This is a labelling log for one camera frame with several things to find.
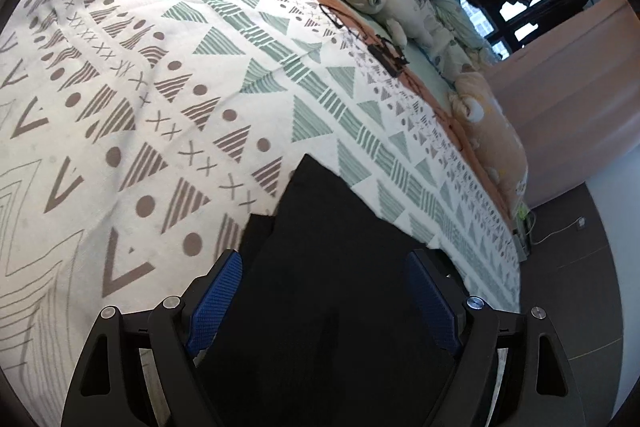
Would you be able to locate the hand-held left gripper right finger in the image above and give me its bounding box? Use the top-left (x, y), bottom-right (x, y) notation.
top-left (405, 249), bottom-right (587, 427)

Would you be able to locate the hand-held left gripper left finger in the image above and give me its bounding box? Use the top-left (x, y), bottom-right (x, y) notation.
top-left (60, 248), bottom-right (244, 427)

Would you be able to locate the black jacket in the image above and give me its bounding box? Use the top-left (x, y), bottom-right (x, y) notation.
top-left (192, 153), bottom-right (471, 427)

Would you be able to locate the white nightstand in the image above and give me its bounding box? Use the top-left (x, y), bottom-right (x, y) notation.
top-left (512, 207), bottom-right (532, 260)

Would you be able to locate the orange printed pillow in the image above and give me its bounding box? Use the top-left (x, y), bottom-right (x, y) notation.
top-left (447, 72), bottom-right (530, 219)

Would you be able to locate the patterned white blanket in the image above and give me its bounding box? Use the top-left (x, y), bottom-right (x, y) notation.
top-left (0, 0), bottom-right (523, 427)

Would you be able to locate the pink curtain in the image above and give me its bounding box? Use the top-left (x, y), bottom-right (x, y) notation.
top-left (482, 0), bottom-right (640, 208)

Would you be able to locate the crumpled pale duvet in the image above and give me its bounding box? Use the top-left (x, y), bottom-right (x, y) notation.
top-left (421, 0), bottom-right (502, 82)

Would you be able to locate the beige plush toy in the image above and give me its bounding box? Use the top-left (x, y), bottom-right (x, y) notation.
top-left (326, 0), bottom-right (436, 48)

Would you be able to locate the white charging cable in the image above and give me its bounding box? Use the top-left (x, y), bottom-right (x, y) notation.
top-left (531, 223), bottom-right (580, 245)

